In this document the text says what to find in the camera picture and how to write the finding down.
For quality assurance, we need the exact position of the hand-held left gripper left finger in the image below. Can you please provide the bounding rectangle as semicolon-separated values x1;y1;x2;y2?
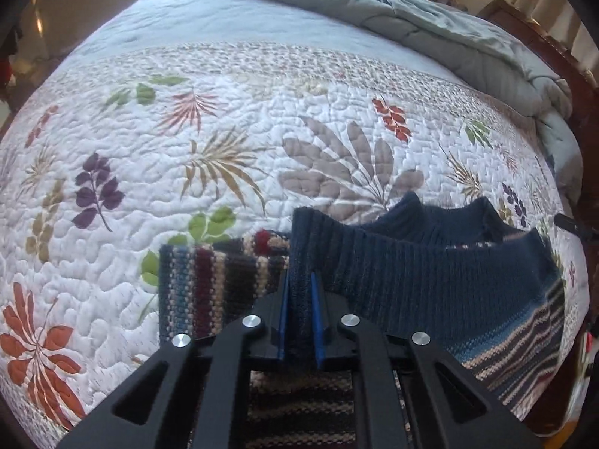
56;271;293;449

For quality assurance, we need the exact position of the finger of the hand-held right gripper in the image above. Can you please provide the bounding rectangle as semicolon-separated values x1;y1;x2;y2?
552;213;596;240

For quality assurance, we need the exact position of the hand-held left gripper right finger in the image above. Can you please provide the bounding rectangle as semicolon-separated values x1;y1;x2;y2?
309;271;546;449

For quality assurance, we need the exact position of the striped knit sweater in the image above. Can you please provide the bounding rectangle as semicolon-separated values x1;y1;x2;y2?
156;191;567;449

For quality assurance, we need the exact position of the floral quilted bedspread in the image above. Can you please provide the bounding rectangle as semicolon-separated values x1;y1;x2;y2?
0;0;590;449

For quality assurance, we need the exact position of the wooden headboard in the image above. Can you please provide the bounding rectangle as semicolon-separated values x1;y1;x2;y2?
477;0;599;244

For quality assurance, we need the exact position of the grey comforter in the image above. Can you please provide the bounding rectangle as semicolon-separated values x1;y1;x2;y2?
168;0;583;197

